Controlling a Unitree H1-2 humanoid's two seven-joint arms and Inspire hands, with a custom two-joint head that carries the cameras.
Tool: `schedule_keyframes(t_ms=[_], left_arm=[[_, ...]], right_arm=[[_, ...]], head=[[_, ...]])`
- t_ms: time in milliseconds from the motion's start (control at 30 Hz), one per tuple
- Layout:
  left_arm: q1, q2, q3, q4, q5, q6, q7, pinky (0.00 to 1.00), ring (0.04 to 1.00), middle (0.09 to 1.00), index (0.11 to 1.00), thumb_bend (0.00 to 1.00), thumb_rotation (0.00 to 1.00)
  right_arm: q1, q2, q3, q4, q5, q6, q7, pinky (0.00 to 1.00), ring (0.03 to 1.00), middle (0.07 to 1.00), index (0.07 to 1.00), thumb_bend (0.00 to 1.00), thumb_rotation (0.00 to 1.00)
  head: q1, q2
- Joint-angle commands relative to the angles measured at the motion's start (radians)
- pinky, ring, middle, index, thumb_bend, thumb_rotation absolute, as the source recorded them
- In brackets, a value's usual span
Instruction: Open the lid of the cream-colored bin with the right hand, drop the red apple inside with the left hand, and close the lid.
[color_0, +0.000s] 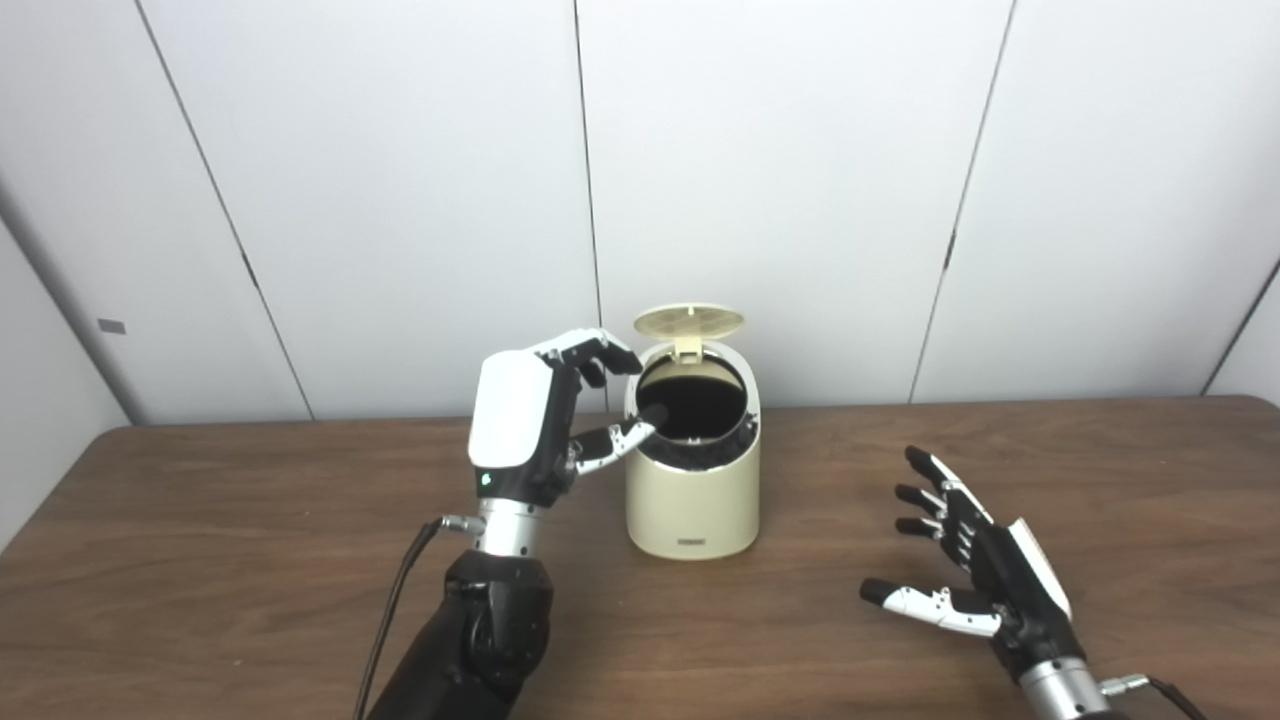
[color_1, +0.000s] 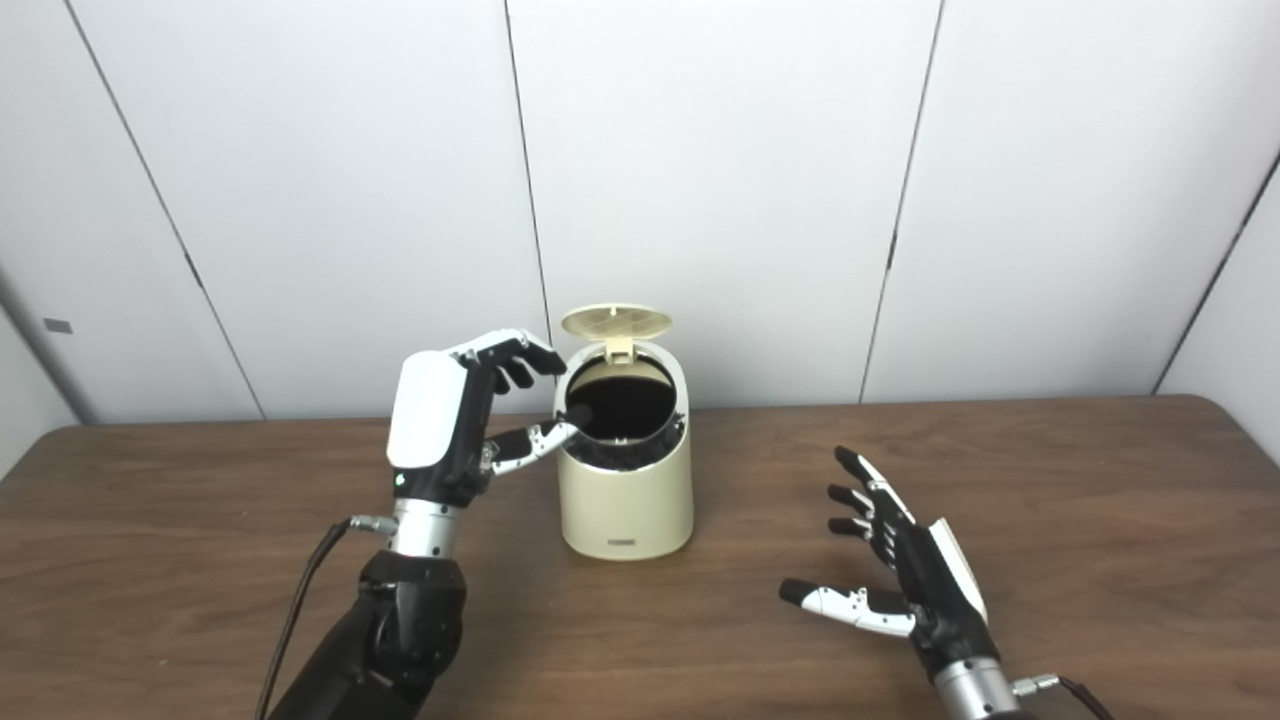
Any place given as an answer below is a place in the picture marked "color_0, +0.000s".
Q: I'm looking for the cream round bin lid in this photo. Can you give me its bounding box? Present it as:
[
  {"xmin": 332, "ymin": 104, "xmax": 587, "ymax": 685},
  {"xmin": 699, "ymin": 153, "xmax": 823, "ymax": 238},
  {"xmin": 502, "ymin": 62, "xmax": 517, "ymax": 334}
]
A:
[{"xmin": 634, "ymin": 304, "xmax": 746, "ymax": 359}]

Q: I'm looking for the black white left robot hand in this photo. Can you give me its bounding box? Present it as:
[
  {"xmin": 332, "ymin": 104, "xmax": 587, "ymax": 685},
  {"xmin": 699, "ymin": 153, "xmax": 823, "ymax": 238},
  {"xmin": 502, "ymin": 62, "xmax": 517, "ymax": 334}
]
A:
[{"xmin": 468, "ymin": 328, "xmax": 671, "ymax": 509}]

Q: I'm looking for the cream-colored bin body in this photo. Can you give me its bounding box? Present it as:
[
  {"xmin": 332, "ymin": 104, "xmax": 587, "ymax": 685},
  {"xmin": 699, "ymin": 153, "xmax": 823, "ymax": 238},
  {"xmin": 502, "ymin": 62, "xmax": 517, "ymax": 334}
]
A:
[{"xmin": 624, "ymin": 342, "xmax": 761, "ymax": 561}]

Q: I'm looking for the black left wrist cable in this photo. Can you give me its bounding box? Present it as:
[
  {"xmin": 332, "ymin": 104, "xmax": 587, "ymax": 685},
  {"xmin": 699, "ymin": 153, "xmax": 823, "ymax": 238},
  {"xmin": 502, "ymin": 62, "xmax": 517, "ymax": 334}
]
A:
[{"xmin": 352, "ymin": 514, "xmax": 486, "ymax": 720}]

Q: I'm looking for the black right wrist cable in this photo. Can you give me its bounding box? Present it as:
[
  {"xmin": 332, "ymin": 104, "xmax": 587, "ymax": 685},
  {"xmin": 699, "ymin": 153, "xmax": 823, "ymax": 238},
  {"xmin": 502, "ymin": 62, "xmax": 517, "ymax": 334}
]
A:
[{"xmin": 1100, "ymin": 674, "xmax": 1211, "ymax": 720}]

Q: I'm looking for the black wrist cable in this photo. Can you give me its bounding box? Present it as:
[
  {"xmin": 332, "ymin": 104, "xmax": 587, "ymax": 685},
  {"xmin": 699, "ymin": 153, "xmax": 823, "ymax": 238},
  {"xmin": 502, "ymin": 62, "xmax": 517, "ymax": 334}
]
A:
[
  {"xmin": 1100, "ymin": 674, "xmax": 1211, "ymax": 720},
  {"xmin": 352, "ymin": 514, "xmax": 486, "ymax": 720}
]

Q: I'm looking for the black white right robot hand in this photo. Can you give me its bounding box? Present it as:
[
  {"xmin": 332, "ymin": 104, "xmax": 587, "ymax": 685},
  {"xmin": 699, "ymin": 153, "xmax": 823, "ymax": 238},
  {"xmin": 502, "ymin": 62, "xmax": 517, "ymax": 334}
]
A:
[{"xmin": 860, "ymin": 446, "xmax": 1086, "ymax": 683}]

